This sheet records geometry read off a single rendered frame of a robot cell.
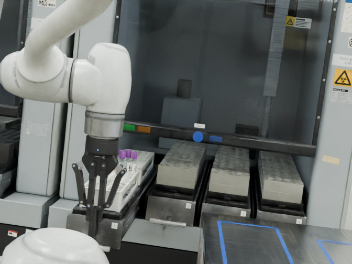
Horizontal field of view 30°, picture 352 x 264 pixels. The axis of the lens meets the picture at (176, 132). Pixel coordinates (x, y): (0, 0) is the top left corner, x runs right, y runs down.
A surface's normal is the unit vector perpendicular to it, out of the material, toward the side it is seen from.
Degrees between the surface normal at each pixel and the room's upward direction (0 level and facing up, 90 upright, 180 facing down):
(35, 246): 40
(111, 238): 90
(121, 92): 91
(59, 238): 6
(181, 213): 90
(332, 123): 90
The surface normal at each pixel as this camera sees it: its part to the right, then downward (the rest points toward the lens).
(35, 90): -0.11, 0.82
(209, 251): 0.12, -0.98
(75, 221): -0.10, 0.13
